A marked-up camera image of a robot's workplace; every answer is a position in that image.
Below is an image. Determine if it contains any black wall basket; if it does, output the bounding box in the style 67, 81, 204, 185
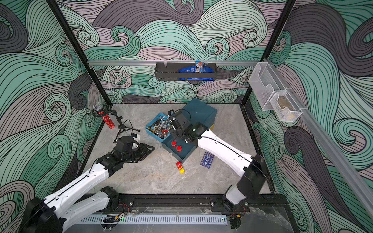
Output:
154, 62, 218, 81

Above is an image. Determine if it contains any clear wall bin small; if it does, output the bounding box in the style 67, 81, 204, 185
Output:
270, 91, 302, 123

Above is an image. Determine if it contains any white slotted cable duct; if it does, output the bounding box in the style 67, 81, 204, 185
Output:
78, 214, 228, 225

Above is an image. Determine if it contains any clear wall bin large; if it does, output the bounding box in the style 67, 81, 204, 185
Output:
249, 62, 286, 111

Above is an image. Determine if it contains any blue snack packet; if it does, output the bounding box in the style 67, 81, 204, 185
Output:
178, 61, 216, 81

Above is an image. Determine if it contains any blue tray of hardware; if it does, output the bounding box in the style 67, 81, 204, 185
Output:
145, 113, 172, 142

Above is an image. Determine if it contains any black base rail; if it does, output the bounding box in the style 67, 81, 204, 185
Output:
119, 194, 288, 213

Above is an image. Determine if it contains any teal drawer cabinet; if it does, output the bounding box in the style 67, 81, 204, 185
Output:
162, 99, 217, 163

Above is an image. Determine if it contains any aluminium wall rail back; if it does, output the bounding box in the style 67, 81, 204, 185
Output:
88, 59, 259, 67

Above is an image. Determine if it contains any black tripod with red microphone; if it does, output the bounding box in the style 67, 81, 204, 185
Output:
91, 102, 140, 143

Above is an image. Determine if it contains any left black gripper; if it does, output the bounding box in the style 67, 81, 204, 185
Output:
122, 143, 155, 164

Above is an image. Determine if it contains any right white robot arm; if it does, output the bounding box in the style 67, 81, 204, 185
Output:
168, 109, 267, 206

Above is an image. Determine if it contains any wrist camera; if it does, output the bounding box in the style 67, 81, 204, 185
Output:
168, 109, 188, 130
131, 133, 141, 142

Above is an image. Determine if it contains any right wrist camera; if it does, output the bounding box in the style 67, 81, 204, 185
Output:
168, 109, 188, 130

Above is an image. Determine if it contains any aluminium wall rail right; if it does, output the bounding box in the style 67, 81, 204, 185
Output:
264, 58, 373, 217

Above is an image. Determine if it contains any blue playing card box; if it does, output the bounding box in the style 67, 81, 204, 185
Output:
200, 152, 215, 169

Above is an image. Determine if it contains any red yellow toy car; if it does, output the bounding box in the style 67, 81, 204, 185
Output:
176, 162, 185, 174

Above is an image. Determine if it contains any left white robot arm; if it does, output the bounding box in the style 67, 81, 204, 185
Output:
19, 136, 155, 233

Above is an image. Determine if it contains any aluminium wall rail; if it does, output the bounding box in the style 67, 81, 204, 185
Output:
264, 58, 373, 217
88, 59, 259, 67

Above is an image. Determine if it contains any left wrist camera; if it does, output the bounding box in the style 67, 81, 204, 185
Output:
131, 133, 141, 142

